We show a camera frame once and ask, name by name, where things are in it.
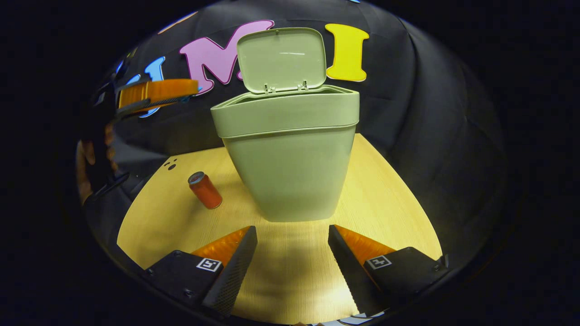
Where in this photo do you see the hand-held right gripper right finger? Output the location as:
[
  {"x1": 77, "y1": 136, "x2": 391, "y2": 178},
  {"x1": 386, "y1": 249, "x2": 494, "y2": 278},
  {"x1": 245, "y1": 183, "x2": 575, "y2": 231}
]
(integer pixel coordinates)
[{"x1": 328, "y1": 225, "x2": 449, "y2": 317}]

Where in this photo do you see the wooden desktop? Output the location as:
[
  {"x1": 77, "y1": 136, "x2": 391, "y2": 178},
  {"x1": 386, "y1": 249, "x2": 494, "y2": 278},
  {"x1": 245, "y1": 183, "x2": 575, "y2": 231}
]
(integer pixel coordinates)
[{"x1": 117, "y1": 134, "x2": 443, "y2": 326}]

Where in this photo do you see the green desktop garbage bin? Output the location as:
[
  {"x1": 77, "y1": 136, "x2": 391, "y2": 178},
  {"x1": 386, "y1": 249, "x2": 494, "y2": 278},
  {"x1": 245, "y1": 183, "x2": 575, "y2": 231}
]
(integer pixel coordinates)
[{"x1": 210, "y1": 27, "x2": 360, "y2": 222}]

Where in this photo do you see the orange pop can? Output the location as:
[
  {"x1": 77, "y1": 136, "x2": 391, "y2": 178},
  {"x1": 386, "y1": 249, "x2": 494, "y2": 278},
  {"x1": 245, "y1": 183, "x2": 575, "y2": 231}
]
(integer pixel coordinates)
[{"x1": 188, "y1": 171, "x2": 223, "y2": 210}]

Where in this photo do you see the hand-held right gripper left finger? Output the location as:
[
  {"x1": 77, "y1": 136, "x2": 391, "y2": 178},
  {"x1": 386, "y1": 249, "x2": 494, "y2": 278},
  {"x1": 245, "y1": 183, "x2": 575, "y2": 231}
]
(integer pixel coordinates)
[{"x1": 140, "y1": 225, "x2": 258, "y2": 317}]

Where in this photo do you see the black backdrop cloth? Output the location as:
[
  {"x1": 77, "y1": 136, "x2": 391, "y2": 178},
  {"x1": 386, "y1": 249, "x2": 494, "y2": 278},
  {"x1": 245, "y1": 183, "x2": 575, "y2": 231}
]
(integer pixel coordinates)
[{"x1": 77, "y1": 0, "x2": 506, "y2": 272}]

